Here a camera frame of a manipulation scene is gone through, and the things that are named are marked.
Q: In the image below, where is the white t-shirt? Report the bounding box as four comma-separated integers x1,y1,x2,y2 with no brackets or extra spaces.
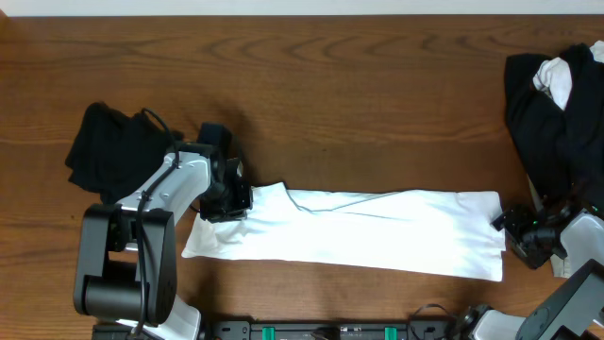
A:
182,182,506,281

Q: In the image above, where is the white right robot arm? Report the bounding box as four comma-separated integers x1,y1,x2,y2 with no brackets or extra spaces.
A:
460,207,603,340

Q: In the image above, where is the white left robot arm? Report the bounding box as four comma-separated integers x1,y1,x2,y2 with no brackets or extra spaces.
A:
73,143,252,339

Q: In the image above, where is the folded black garment left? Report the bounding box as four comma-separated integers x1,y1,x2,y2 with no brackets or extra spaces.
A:
65,102,184,204

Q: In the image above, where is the black garment pile right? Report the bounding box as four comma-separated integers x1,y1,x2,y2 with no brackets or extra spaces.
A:
504,42,603,209

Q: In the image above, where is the white garment in pile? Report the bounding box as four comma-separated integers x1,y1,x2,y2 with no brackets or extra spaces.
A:
532,40,604,111

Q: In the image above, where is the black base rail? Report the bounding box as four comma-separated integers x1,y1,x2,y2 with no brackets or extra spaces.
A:
92,318,473,340

